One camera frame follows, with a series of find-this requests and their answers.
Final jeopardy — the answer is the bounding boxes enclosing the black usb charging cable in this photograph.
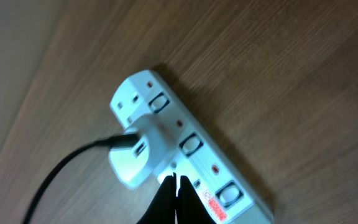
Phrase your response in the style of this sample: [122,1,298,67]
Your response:
[22,133,140,224]

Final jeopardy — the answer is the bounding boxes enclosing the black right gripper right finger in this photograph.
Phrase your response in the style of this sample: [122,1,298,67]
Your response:
[177,175,215,224]

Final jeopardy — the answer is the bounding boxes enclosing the white power strip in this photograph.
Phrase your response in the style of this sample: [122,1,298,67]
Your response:
[110,70,273,223]

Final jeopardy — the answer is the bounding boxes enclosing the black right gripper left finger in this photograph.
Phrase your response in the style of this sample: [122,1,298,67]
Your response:
[137,174,177,224]

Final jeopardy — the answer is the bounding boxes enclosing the white usb charger plug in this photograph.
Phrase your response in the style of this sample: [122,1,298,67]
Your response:
[109,114,175,190]

